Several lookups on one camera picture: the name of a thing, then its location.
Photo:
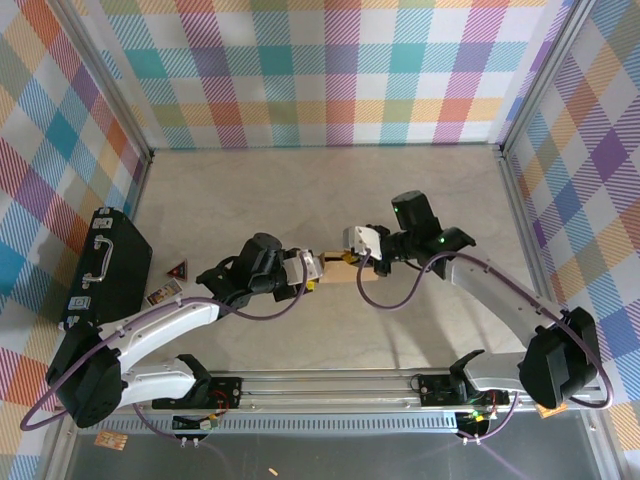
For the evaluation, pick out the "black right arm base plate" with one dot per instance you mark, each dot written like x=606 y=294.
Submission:
x=435 y=390

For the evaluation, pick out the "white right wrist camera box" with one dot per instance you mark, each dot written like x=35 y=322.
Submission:
x=362 y=240

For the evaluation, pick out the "small purple yellow card box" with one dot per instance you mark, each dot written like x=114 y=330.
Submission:
x=162 y=294

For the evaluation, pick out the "aluminium frame post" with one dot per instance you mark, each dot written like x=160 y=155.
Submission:
x=114 y=90
x=543 y=75

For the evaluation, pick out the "orange sticker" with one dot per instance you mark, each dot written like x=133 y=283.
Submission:
x=110 y=441
x=552 y=412

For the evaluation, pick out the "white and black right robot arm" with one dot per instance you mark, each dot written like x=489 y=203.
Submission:
x=500 y=290

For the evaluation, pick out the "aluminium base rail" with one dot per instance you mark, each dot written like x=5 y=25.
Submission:
x=325 y=390

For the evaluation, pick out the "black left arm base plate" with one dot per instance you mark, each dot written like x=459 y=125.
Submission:
x=225 y=390

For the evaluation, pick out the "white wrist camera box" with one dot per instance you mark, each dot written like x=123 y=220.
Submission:
x=310 y=265
x=362 y=240

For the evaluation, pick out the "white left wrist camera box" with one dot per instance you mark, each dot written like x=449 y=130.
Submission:
x=310 y=265

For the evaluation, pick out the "small red triangle piece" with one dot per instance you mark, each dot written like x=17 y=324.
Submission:
x=178 y=271

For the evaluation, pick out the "black connector bracket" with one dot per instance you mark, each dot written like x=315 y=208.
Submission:
x=187 y=424
x=470 y=425

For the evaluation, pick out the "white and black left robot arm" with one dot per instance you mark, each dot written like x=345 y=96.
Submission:
x=160 y=325

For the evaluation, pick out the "brown cardboard paper box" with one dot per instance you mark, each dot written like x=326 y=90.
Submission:
x=340 y=272

